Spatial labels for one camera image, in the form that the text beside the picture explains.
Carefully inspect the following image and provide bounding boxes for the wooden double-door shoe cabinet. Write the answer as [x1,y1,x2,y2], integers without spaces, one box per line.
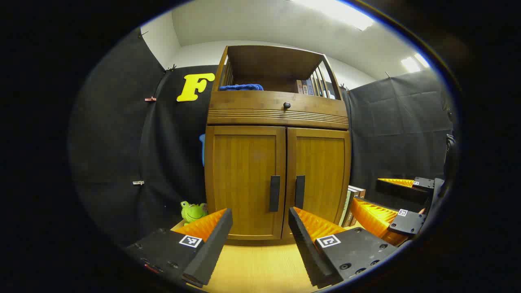
[204,45,352,241]

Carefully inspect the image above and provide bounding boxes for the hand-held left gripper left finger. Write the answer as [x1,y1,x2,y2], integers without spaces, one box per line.
[124,208,233,287]

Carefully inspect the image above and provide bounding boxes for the blue folded cloth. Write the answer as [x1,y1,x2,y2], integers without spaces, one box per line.
[219,84,264,92]

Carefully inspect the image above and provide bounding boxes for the upright books beside cabinet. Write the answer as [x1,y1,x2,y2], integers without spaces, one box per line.
[341,185,366,227]

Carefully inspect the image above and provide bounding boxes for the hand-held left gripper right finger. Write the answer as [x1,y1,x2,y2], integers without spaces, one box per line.
[288,207,399,289]

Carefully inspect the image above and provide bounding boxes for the small ceiling light panel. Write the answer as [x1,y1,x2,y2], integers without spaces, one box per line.
[401,53,430,73]

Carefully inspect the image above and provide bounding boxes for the row of books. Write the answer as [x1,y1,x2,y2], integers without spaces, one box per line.
[296,79,326,96]

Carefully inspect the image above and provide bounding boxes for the large ceiling light panel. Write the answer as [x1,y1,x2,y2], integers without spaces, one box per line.
[293,0,375,31]

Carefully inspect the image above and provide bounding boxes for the black backdrop cloth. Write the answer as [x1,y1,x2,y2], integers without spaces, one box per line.
[69,28,454,245]

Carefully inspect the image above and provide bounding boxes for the black door handle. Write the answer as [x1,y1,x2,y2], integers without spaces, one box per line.
[269,175,281,212]
[295,175,306,210]

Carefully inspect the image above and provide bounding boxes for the wooden cabinet drawer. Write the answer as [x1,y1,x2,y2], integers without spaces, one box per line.
[208,90,350,130]

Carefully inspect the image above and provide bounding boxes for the wooden shoe cabinet door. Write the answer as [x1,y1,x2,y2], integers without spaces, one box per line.
[282,127,351,238]
[205,125,287,240]

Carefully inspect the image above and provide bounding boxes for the green frog plush toy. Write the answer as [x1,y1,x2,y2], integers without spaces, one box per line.
[180,201,209,225]

